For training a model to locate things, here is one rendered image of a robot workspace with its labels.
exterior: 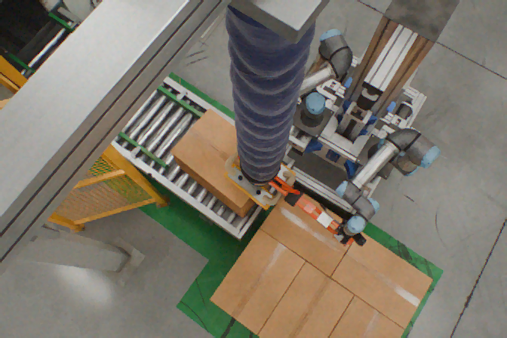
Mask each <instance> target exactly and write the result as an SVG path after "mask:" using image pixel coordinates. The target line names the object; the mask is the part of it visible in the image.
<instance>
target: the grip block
mask: <svg viewBox="0 0 507 338"><path fill-rule="evenodd" d="M291 188H292V189H295V190H297V191H299V192H300V193H299V195H297V194H294V193H292V192H287V194H285V195H284V201H286V202H287V203H288V204H290V205H291V206H292V207H293V206H294V207H296V205H297V203H298V202H299V201H301V199H302V198H303V197H304V195H305V193H304V191H303V190H301V189H299V188H298V187H297V186H292V187H291Z"/></svg>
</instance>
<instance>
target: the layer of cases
mask: <svg viewBox="0 0 507 338"><path fill-rule="evenodd" d="M361 234H362V235H363V236H364V237H365V238H366V239H367V242H366V243H365V244H364V246H363V247H362V246H358V245H357V244H356V243H355V240H353V242H352V244H348V245H347V246H345V247H343V244H340V243H339V242H338V241H337V239H336V238H335V237H334V238H333V236H334V234H333V233H332V232H329V231H328V230H327V229H324V228H323V227H322V226H320V224H319V223H318V222H316V219H313V218H312V217H311V216H309V215H308V214H306V213H305V212H304V211H303V209H302V208H301V207H298V206H297V205H296V207H294V206H293V207H292V206H291V205H290V204H288V203H287V202H286V201H284V194H283V195H282V197H281V200H280V201H279V202H278V203H277V204H276V206H275V207H274V208H273V210H272V211H271V212H270V214H269V215H268V216H267V218H266V219H265V221H264V222H263V224H262V226H261V227H260V229H259V230H257V232H256V234H255V235H254V237H252V240H251V241H250V243H249V245H248V246H247V247H246V248H245V250H244V252H242V253H241V256H240V257H239V258H238V260H237V261H236V262H235V264H234V266H233V267H232V268H231V270H230V272H229V274H227V275H226V277H225V278H224V279H223V281H222V282H221V284H220V286H219V287H218V288H217V290H216V292H215V293H214V295H213V296H211V298H210V300H211V301H213V302H214V303H215V304H216V305H218V306H219V307H220V308H221V309H223V310H224V311H225V312H228V313H229V314H230V315H231V316H233V317H234V318H236V320H237V321H239V322H240V323H241V324H243V325H244V326H246V327H247V328H249V329H250V330H252V331H253V332H254V333H255V334H258V335H259V336H260V338H400V337H401V335H402V334H403V332H404V330H405V328H406V326H407V325H408V323H409V321H410V319H411V318H412V316H413V314H414V312H415V310H416V309H417V307H418V305H419V304H420V302H421V300H422V299H423V297H424V294H425V292H426V291H427V289H428V287H429V285H430V284H431V282H432V281H433V280H432V278H430V277H429V276H427V275H425V274H424V273H422V272H421V271H420V270H418V269H416V268H415V267H413V266H411V265H410V264H408V263H406V262H405V261H403V259H402V258H400V257H399V256H398V255H396V254H395V253H393V252H391V251H390V250H388V249H386V248H385V247H383V246H382V245H381V244H379V243H377V241H374V240H373V239H372V238H370V237H369V236H367V235H365V234H364V233H363V232H361Z"/></svg>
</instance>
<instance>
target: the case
mask: <svg viewBox="0 0 507 338"><path fill-rule="evenodd" d="M236 151H237V137H236V129H235V126H234V125H233V124H231V123H230V122H228V121H227V120H225V119H224V118H223V117H221V116H220V115H218V114H217V112H216V111H213V110H212V109H211V108H209V109H208V110H207V111H206V112H205V114H204V115H203V116H202V117H201V118H200V119H199V120H197V122H196V123H195V124H194V125H193V126H192V128H191V129H190V131H189V132H188V133H187V134H185V135H184V136H183V138H182V139H181V140H180V142H179V143H178V144H177V145H175V147H174V148H173V149H172V150H171V151H170V152H171V153H172V154H173V157H174V158H175V160H176V162H177V164H178V165H179V166H180V168H181V170H182V171H184V172H185V173H186V174H188V175H189V176H191V177H192V178H193V179H194V180H196V181H197V182H198V183H199V184H200V185H202V186H203V187H204V188H206V189H207V190H208V191H209V192H210V193H212V194H213V195H214V196H216V197H217V198H218V199H219V200H221V202H222V203H224V204H225V205H226V206H228V207H230V208H231V209H233V211H234V212H235V213H237V215H239V216H240V217H241V218H243V217H245V216H246V215H247V213H248V212H249V211H250V209H251V208H252V207H253V205H254V204H255V203H256V202H255V201H254V200H252V199H251V198H250V197H248V195H247V194H246V193H244V192H242V191H241V190H240V189H239V188H238V187H237V186H235V185H234V184H233V183H232V182H231V181H229V180H227V179H226V178H225V177H224V176H223V174H224V173H225V172H226V170H225V167H224V165H225V163H226V160H227V159H228V158H229V157H231V155H232V154H234V153H237V152H236Z"/></svg>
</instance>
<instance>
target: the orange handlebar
mask: <svg viewBox="0 0 507 338"><path fill-rule="evenodd" d="M275 179H276V180H277V181H278V182H279V183H280V184H281V185H283V186H286V187H289V188H291V187H290V186H289V185H287V184H286V183H285V181H283V180H282V179H281V178H279V177H278V176H277V177H276V178H275ZM269 184H270V185H271V186H274V187H275V188H276V189H277V190H278V191H279V192H281V193H282V194H284V195H285V194H287V192H285V191H284V190H283V189H282V188H281V187H279V186H278V185H277V184H275V182H274V181H273V180H271V181H270V182H269ZM301 200H302V201H304V202H305V203H306V204H307V205H306V206H304V205H302V204H301V203H299V202H298V203H297V206H298V207H301V208H302V209H303V211H304V212H305V213H306V214H308V215H309V216H311V217H312V218H313V219H316V220H317V219H318V217H317V216H316V215H315V214H313V213H312V212H313V210H315V211H316V212H317V213H318V214H320V215H321V214H322V211H321V210H320V209H319V208H318V207H317V206H316V205H315V204H313V203H311V202H310V201H308V200H307V199H305V198H304V197H303V198H302V199H301ZM331 223H332V224H333V225H334V226H335V227H336V228H337V227H338V226H339V224H338V223H336V222H335V221H334V220H332V222H331ZM326 229H327V230H328V231H329V232H332V233H333V234H334V235H335V234H336V231H335V230H334V229H332V228H331V227H330V226H328V227H327V228H326Z"/></svg>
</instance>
